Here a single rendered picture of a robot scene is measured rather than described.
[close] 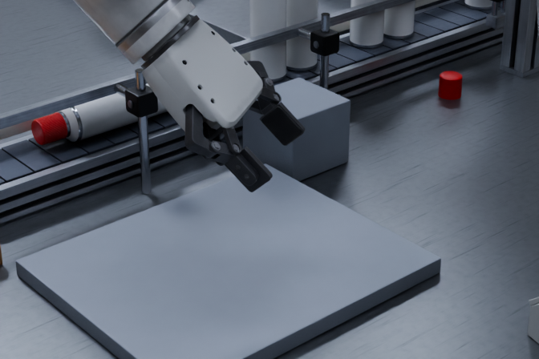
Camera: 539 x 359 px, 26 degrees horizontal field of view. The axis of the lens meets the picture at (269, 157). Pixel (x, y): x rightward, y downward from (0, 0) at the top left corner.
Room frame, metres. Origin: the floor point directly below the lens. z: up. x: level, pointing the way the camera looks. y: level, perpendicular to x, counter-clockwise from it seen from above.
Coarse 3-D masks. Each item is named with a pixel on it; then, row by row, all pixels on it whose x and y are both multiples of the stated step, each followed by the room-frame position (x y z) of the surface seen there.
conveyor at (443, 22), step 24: (432, 24) 1.74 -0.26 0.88; (456, 24) 1.75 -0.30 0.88; (360, 48) 1.64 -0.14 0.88; (384, 48) 1.64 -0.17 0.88; (288, 72) 1.55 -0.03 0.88; (312, 72) 1.55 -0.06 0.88; (168, 120) 1.39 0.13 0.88; (24, 144) 1.31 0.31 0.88; (48, 144) 1.31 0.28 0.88; (72, 144) 1.31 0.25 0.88; (96, 144) 1.31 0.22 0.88; (0, 168) 1.25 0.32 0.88; (24, 168) 1.25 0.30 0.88
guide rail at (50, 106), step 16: (384, 0) 1.62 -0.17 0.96; (400, 0) 1.64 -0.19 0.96; (336, 16) 1.56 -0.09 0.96; (352, 16) 1.58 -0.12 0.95; (272, 32) 1.49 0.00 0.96; (288, 32) 1.50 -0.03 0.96; (240, 48) 1.45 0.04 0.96; (256, 48) 1.46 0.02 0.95; (112, 80) 1.33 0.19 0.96; (128, 80) 1.33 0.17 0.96; (64, 96) 1.28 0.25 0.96; (80, 96) 1.29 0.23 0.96; (96, 96) 1.30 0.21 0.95; (16, 112) 1.23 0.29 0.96; (32, 112) 1.24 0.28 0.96; (48, 112) 1.26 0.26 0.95; (0, 128) 1.21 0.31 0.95
